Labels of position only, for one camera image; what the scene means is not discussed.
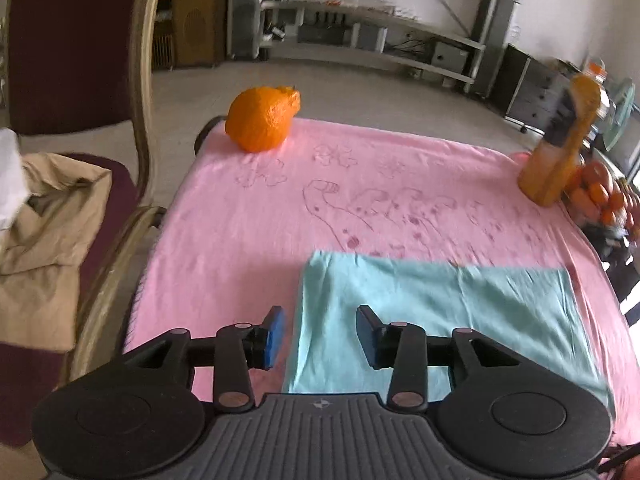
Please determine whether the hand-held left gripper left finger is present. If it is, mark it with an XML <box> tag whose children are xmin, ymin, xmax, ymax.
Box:
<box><xmin>121</xmin><ymin>305</ymin><xmax>287</xmax><ymax>412</ymax></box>

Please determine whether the grey tower speaker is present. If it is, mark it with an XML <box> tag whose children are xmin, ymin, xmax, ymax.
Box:
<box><xmin>470</xmin><ymin>0</ymin><xmax>529</xmax><ymax>99</ymax></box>
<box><xmin>227</xmin><ymin>0</ymin><xmax>267</xmax><ymax>59</ymax></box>

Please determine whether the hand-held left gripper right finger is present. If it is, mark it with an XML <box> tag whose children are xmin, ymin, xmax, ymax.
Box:
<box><xmin>355</xmin><ymin>304</ymin><xmax>521</xmax><ymax>411</ymax></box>

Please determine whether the beige cloth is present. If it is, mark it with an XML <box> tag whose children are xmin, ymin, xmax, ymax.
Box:
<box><xmin>0</xmin><ymin>152</ymin><xmax>114</xmax><ymax>352</ymax></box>

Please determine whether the grey audio box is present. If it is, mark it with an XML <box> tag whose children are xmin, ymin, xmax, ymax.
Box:
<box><xmin>357</xmin><ymin>22</ymin><xmax>389</xmax><ymax>52</ymax></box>

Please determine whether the teal t-shirt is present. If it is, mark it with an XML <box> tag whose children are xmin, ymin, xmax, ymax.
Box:
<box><xmin>282</xmin><ymin>250</ymin><xmax>617</xmax><ymax>413</ymax></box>

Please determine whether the large orange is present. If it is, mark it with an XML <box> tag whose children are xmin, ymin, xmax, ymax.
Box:
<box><xmin>225</xmin><ymin>86</ymin><xmax>303</xmax><ymax>154</ymax></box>

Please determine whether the white cloth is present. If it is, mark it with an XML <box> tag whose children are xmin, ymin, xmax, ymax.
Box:
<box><xmin>0</xmin><ymin>127</ymin><xmax>27</xmax><ymax>232</ymax></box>

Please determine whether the brown wooden cabinet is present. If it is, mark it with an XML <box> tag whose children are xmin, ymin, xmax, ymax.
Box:
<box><xmin>151</xmin><ymin>0</ymin><xmax>229</xmax><ymax>69</ymax></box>

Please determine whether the pink printed blanket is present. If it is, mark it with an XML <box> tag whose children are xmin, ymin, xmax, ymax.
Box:
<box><xmin>122</xmin><ymin>119</ymin><xmax>640</xmax><ymax>463</ymax></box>

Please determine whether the black drawer cabinet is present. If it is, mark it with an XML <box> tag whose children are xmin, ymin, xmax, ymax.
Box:
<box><xmin>500</xmin><ymin>44</ymin><xmax>573</xmax><ymax>128</ymax></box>

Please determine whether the orange juice bottle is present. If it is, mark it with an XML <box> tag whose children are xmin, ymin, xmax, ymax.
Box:
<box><xmin>517</xmin><ymin>62</ymin><xmax>604</xmax><ymax>207</ymax></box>

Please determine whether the wooden chair maroon upholstery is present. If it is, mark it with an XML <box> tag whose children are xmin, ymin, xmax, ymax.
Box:
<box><xmin>0</xmin><ymin>0</ymin><xmax>169</xmax><ymax>461</ymax></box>

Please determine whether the small grey speaker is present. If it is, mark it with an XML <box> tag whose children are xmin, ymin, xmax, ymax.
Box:
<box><xmin>432</xmin><ymin>42</ymin><xmax>469</xmax><ymax>77</ymax></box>

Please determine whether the round desk fan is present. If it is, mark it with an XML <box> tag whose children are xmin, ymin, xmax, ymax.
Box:
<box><xmin>600</xmin><ymin>77</ymin><xmax>639</xmax><ymax>154</ymax></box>

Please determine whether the grey TV stand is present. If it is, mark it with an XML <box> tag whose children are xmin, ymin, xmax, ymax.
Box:
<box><xmin>260</xmin><ymin>0</ymin><xmax>489</xmax><ymax>94</ymax></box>

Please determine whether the pile of fruit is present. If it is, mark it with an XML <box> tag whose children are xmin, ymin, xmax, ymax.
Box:
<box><xmin>567</xmin><ymin>160</ymin><xmax>640</xmax><ymax>242</ymax></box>

